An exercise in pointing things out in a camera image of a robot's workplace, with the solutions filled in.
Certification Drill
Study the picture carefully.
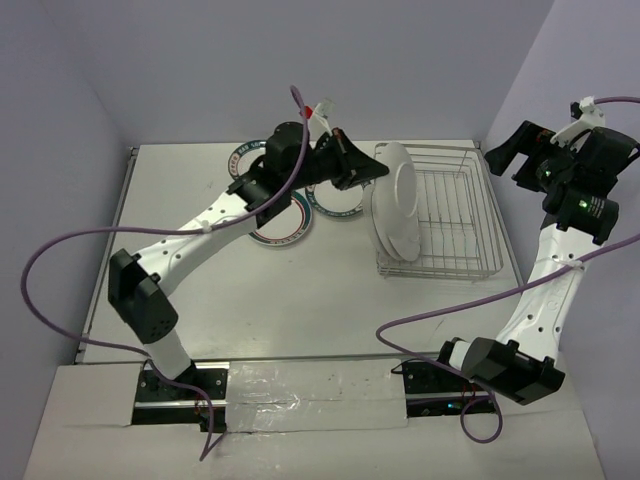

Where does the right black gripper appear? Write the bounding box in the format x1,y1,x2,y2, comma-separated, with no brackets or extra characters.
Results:
486,119,586,192

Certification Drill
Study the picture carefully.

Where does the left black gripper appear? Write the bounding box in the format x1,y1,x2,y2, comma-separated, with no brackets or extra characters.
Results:
285,127,388,191

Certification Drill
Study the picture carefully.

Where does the green red ring plate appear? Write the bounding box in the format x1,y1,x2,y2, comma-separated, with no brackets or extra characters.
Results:
376,142,417,192
249,191,313,247

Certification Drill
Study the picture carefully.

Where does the green lettered rim plate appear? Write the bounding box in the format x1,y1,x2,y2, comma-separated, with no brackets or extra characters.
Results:
227,140,266,181
304,181,363,220

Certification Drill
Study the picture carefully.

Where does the grey rim red character plate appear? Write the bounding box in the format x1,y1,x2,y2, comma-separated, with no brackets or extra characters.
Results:
373,185,420,243

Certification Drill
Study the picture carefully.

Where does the orange sunburst pattern plate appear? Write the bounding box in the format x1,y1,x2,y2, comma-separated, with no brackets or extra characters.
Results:
373,217,421,262

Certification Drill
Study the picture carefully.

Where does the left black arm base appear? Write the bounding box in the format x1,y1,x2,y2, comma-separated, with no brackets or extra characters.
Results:
131,363,229,433

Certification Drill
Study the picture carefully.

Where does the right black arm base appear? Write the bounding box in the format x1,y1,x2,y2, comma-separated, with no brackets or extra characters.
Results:
390,359,496,418

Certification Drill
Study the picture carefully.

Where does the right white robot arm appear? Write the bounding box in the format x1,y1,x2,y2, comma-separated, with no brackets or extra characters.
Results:
434,121,639,405

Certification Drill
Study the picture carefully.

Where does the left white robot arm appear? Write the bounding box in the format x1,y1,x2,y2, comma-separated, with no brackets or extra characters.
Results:
107,122,389,399

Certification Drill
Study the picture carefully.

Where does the silver tape patch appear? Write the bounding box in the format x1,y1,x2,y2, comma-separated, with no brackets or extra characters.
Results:
225,359,408,433

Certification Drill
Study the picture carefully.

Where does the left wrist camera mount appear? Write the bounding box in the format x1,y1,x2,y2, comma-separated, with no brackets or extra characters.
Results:
303,98,335,141

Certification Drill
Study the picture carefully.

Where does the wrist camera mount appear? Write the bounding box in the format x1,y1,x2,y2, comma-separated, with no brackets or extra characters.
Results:
303,98,335,141
550,96,605,148

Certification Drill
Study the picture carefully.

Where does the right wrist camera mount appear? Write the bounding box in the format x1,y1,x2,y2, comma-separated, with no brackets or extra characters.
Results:
550,96,605,148

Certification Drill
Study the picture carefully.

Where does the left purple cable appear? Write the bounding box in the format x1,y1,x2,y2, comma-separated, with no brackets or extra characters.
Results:
23,84,314,461

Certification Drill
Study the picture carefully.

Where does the purple cable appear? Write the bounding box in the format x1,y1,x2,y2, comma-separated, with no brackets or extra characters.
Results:
374,94,640,444
23,84,314,461

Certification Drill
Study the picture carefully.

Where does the steel wire dish rack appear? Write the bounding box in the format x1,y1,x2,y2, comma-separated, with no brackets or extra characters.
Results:
377,143,504,281

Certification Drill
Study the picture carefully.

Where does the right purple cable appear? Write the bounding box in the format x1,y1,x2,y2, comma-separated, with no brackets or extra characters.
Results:
374,94,640,444

